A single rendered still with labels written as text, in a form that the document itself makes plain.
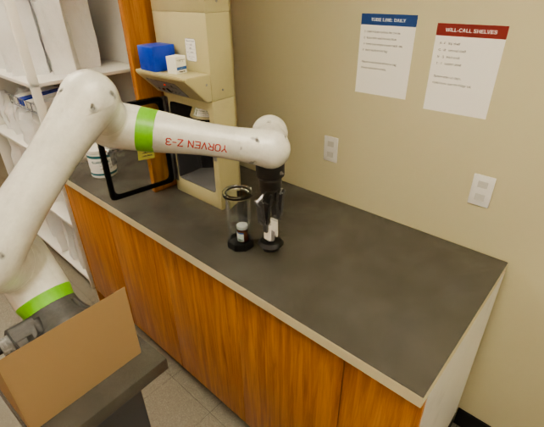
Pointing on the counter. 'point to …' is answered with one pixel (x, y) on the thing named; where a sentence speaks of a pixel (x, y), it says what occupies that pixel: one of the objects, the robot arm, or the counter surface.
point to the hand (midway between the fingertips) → (270, 229)
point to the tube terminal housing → (208, 30)
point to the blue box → (154, 56)
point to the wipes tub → (95, 162)
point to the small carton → (176, 63)
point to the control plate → (167, 87)
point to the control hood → (201, 90)
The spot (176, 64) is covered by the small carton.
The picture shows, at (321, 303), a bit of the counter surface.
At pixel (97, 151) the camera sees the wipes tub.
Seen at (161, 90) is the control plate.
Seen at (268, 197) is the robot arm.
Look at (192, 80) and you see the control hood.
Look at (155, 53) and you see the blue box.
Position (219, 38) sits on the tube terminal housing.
